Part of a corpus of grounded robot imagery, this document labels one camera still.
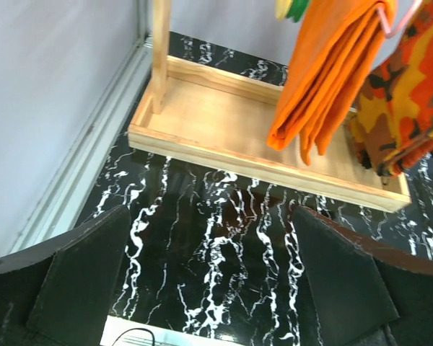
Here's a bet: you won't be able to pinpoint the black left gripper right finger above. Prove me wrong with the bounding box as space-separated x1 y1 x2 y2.
292 207 433 345

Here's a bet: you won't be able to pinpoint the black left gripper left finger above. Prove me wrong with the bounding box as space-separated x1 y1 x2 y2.
0 205 131 345

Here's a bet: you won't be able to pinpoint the orange trousers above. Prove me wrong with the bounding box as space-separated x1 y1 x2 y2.
267 0 398 165

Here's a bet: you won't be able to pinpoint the pink wire hanger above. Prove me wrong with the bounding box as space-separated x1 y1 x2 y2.
377 0 425 39

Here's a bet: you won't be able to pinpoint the camouflage patterned trousers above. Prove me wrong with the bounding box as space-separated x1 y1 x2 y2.
349 0 433 177

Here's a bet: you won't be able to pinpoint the green plastic hanger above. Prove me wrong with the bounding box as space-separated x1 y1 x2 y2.
286 0 310 22

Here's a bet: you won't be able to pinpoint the yellow plastic hanger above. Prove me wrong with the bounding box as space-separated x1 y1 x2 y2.
275 0 292 20

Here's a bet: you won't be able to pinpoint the wooden clothes rack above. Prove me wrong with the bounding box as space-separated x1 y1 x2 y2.
128 1 411 213

